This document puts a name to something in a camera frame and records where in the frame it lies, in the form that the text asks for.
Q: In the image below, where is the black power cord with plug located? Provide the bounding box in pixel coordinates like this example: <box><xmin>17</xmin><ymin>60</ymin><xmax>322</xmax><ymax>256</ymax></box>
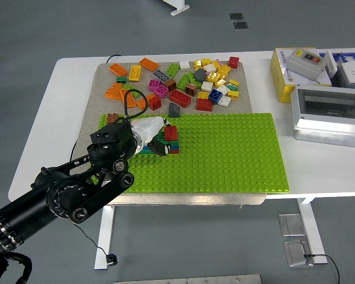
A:
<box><xmin>70</xmin><ymin>138</ymin><xmax>121</xmax><ymax>266</ymax></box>

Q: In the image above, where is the long metal floor plate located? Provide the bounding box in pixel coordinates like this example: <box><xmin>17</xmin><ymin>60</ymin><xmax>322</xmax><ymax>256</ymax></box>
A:
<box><xmin>114</xmin><ymin>273</ymin><xmax>263</xmax><ymax>284</ymax></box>

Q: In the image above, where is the grey push-button switch box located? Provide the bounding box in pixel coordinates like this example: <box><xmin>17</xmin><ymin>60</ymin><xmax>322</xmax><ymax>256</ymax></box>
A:
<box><xmin>286</xmin><ymin>48</ymin><xmax>328</xmax><ymax>81</ymax></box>

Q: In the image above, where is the white plastic housing part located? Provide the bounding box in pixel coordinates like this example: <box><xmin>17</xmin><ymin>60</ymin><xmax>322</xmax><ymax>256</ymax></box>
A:
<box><xmin>325</xmin><ymin>49</ymin><xmax>344</xmax><ymax>79</ymax></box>

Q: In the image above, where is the grey-brown table mat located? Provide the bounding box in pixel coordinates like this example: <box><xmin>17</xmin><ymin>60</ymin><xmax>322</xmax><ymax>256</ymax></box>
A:
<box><xmin>72</xmin><ymin>60</ymin><xmax>267</xmax><ymax>206</ymax></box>

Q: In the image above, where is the light green long toy brick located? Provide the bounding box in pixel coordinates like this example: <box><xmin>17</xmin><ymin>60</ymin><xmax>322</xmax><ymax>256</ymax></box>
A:
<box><xmin>165</xmin><ymin>62</ymin><xmax>180</xmax><ymax>78</ymax></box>
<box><xmin>176</xmin><ymin>73</ymin><xmax>191</xmax><ymax>91</ymax></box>
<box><xmin>121</xmin><ymin>83</ymin><xmax>143</xmax><ymax>98</ymax></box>
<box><xmin>186</xmin><ymin>71</ymin><xmax>202</xmax><ymax>88</ymax></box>

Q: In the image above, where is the yellow long toy brick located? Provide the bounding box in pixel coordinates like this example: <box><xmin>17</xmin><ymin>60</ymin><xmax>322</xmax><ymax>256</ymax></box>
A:
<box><xmin>128</xmin><ymin>64</ymin><xmax>143</xmax><ymax>82</ymax></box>

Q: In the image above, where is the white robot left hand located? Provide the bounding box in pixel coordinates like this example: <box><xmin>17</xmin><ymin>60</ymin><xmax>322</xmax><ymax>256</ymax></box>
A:
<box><xmin>131</xmin><ymin>116</ymin><xmax>172</xmax><ymax>157</ymax></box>

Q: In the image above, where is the blue square toy brick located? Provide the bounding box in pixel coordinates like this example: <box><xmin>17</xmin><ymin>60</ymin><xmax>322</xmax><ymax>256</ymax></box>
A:
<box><xmin>208</xmin><ymin>89</ymin><xmax>224</xmax><ymax>104</ymax></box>

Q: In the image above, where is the green studded baseplate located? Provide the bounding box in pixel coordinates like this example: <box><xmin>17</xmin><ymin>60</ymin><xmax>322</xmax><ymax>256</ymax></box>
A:
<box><xmin>90</xmin><ymin>112</ymin><xmax>290</xmax><ymax>193</ymax></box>

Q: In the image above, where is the white furniture foot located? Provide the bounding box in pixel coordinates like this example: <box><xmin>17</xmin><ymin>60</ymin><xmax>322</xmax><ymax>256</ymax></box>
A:
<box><xmin>162</xmin><ymin>0</ymin><xmax>191</xmax><ymax>17</ymax></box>

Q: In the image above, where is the blue plastic crate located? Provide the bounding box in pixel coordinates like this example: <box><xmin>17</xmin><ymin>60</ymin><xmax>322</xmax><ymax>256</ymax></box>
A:
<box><xmin>318</xmin><ymin>52</ymin><xmax>355</xmax><ymax>64</ymax></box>

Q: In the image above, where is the black floor cable with plug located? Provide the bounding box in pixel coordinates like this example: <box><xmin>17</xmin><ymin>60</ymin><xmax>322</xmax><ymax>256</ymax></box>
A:
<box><xmin>303</xmin><ymin>253</ymin><xmax>341</xmax><ymax>284</ymax></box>

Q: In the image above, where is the red wide toy brick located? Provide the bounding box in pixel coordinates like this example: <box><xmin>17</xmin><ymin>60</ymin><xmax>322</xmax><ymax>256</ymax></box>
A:
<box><xmin>195</xmin><ymin>98</ymin><xmax>214</xmax><ymax>112</ymax></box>

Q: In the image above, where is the white table leg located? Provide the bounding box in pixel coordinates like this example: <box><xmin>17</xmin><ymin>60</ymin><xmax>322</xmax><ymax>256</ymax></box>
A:
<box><xmin>295</xmin><ymin>197</ymin><xmax>328</xmax><ymax>265</ymax></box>
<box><xmin>93</xmin><ymin>205</ymin><xmax>116</xmax><ymax>270</ymax></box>

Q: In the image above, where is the orange wide toy brick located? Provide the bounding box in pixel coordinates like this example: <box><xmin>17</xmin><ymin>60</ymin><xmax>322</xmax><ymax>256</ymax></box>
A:
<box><xmin>104</xmin><ymin>82</ymin><xmax>125</xmax><ymax>101</ymax></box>

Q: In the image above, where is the grey long toy brick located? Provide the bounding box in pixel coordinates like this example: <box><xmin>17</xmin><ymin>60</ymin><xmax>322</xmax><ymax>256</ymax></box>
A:
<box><xmin>151</xmin><ymin>68</ymin><xmax>172</xmax><ymax>83</ymax></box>

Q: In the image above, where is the yellow cardboard box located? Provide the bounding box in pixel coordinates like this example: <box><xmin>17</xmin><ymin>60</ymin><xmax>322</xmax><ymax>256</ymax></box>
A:
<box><xmin>269</xmin><ymin>47</ymin><xmax>334</xmax><ymax>104</ymax></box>

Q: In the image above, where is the small metal floor plate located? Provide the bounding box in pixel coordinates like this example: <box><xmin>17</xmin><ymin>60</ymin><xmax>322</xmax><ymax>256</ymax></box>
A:
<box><xmin>277</xmin><ymin>213</ymin><xmax>306</xmax><ymax>237</ymax></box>
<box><xmin>283</xmin><ymin>239</ymin><xmax>314</xmax><ymax>268</ymax></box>

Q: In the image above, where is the red long toy brick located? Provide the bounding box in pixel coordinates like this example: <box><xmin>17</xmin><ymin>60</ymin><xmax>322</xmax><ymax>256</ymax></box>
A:
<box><xmin>169</xmin><ymin>89</ymin><xmax>192</xmax><ymax>108</ymax></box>

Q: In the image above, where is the orange long toy brick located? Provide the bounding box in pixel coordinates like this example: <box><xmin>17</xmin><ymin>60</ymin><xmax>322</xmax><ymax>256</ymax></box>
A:
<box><xmin>109</xmin><ymin>63</ymin><xmax>128</xmax><ymax>78</ymax></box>
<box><xmin>138</xmin><ymin>57</ymin><xmax>160</xmax><ymax>72</ymax></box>
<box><xmin>135</xmin><ymin>93</ymin><xmax>156</xmax><ymax>110</ymax></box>
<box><xmin>120</xmin><ymin>88</ymin><xmax>137</xmax><ymax>109</ymax></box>

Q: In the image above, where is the grey distribution box clear lid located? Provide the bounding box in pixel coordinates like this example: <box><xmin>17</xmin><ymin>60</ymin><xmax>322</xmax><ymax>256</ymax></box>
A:
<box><xmin>290</xmin><ymin>84</ymin><xmax>355</xmax><ymax>149</ymax></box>

